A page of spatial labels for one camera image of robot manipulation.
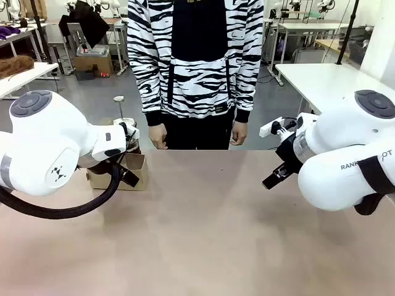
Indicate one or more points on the small black floor box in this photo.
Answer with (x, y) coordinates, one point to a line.
(84, 76)

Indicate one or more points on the small cardboard box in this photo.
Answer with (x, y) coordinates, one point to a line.
(137, 161)

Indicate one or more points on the glass french press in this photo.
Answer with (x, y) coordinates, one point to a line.
(118, 99)

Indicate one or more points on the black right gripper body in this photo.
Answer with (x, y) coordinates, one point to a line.
(290, 152)

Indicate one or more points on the large white table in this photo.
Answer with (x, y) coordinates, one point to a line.
(324, 80)

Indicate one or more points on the person's left hand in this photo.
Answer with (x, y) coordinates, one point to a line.
(239, 133)

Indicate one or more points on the person in zebra hoodie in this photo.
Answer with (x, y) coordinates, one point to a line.
(197, 77)

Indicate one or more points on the person's left forearm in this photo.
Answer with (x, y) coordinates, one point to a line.
(247, 92)

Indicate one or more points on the black hanging cloth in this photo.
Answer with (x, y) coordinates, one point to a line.
(89, 21)

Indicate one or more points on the purple cloth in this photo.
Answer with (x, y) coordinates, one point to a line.
(9, 31)

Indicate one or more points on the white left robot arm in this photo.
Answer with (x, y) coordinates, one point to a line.
(46, 138)

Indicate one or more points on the black tripod pole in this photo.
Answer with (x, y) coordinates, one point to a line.
(41, 31)
(347, 34)

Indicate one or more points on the cardboard box on floor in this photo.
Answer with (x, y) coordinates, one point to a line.
(92, 64)

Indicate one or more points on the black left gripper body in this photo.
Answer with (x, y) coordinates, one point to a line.
(112, 161)

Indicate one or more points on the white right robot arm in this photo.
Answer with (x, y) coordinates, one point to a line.
(339, 138)

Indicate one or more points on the white workbench with metal legs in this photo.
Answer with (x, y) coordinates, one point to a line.
(308, 26)

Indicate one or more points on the person's right hand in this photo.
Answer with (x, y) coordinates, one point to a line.
(158, 135)

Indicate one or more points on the white plastic bag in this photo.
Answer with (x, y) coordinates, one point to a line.
(92, 50)

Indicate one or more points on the person's right forearm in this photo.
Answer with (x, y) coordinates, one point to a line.
(145, 77)

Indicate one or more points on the brown fur piece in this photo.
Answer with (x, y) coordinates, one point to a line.
(15, 66)

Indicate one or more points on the white table with fur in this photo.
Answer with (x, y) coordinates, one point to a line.
(27, 77)

